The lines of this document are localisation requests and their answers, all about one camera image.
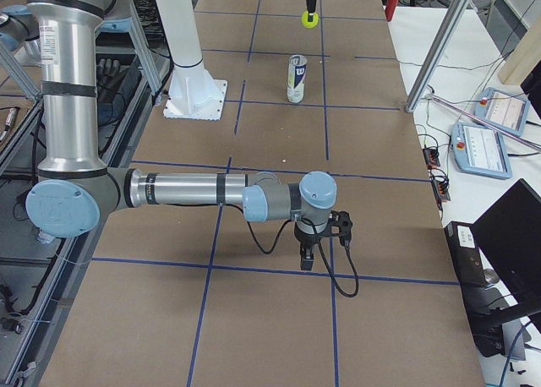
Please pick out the near teach pendant tablet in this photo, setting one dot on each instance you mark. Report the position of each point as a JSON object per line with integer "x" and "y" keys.
{"x": 480, "y": 151}

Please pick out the orange black connector box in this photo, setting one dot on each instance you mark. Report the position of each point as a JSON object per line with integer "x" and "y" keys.
{"x": 431, "y": 157}

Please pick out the black monitor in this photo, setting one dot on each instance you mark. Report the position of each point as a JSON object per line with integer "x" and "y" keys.
{"x": 508, "y": 234}

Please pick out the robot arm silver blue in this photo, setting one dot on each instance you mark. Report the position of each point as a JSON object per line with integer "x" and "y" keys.
{"x": 76, "y": 189}

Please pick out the tennis ball can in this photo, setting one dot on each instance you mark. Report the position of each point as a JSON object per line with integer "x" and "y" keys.
{"x": 297, "y": 68}

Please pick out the wooden beam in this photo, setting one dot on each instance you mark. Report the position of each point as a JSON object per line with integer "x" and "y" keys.
{"x": 519, "y": 63}

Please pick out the teach pendant tablet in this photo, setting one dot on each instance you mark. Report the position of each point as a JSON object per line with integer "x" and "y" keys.
{"x": 503, "y": 109}
{"x": 480, "y": 151}

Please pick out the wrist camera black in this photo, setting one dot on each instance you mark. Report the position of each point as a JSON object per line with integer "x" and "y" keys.
{"x": 341, "y": 227}

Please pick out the white pedestal column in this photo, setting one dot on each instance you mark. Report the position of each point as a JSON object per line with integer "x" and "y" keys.
{"x": 193, "y": 93}

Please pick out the aluminium frame post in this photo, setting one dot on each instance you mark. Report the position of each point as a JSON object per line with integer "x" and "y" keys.
{"x": 447, "y": 28}

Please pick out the far teach pendant tablet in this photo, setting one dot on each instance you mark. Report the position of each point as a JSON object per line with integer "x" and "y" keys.
{"x": 503, "y": 109}

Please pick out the red cylinder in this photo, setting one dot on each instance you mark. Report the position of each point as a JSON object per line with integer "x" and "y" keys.
{"x": 392, "y": 0}

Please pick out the yellow tennis ball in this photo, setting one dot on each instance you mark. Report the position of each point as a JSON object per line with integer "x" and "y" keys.
{"x": 309, "y": 25}

